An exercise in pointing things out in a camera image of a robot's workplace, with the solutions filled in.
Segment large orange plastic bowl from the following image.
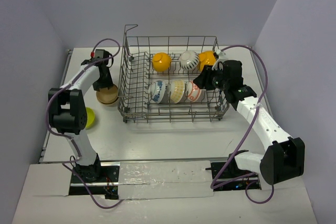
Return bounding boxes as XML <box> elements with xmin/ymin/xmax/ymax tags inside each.
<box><xmin>198</xmin><ymin>51</ymin><xmax>216</xmax><ymax>72</ymax></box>

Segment lime green plastic bowl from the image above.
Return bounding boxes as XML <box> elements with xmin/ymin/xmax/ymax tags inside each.
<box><xmin>86</xmin><ymin>107</ymin><xmax>96</xmax><ymax>129</ymax></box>

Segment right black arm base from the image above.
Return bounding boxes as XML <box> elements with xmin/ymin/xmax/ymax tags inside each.
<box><xmin>205</xmin><ymin>157</ymin><xmax>261</xmax><ymax>191</ymax></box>

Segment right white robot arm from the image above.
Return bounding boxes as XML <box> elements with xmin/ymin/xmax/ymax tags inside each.
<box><xmin>193</xmin><ymin>60</ymin><xmax>305</xmax><ymax>185</ymax></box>

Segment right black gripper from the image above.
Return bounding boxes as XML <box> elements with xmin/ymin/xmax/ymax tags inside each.
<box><xmin>193</xmin><ymin>65</ymin><xmax>229</xmax><ymax>92</ymax></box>

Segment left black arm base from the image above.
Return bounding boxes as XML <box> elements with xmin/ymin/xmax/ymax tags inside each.
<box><xmin>69</xmin><ymin>161</ymin><xmax>120</xmax><ymax>200</ymax></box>

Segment grey wire dish rack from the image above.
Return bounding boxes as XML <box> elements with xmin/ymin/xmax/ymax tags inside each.
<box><xmin>118</xmin><ymin>24</ymin><xmax>229</xmax><ymax>123</ymax></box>

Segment small orange plastic bowl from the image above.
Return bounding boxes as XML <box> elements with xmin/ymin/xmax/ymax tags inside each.
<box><xmin>152</xmin><ymin>52</ymin><xmax>172</xmax><ymax>72</ymax></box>

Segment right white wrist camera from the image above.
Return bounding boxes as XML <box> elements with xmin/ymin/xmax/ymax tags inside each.
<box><xmin>212</xmin><ymin>49</ymin><xmax>228</xmax><ymax>70</ymax></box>

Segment pale yellow flower bowl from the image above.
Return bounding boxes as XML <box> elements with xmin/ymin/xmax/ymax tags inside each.
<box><xmin>166</xmin><ymin>80</ymin><xmax>185</xmax><ymax>103</ymax></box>

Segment blue floral ceramic bowl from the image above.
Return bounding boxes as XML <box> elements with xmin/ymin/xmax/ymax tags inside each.
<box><xmin>148</xmin><ymin>80</ymin><xmax>166</xmax><ymax>103</ymax></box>

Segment tan ceramic bowl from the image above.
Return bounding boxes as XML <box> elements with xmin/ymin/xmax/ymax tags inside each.
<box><xmin>96</xmin><ymin>85</ymin><xmax>119</xmax><ymax>106</ymax></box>

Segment clear plastic tape sheet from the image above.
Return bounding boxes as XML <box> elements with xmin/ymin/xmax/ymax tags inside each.
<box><xmin>118</xmin><ymin>161</ymin><xmax>214</xmax><ymax>200</ymax></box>

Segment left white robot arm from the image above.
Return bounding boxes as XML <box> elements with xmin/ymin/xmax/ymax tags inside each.
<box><xmin>47</xmin><ymin>49</ymin><xmax>118</xmax><ymax>183</ymax></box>

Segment white striped ceramic bowl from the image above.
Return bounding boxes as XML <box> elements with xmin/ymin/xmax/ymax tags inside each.
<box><xmin>179</xmin><ymin>50</ymin><xmax>199</xmax><ymax>71</ymax></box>

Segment red patterned white bowl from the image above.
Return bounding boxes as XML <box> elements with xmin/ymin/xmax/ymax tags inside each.
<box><xmin>185</xmin><ymin>81</ymin><xmax>202</xmax><ymax>102</ymax></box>

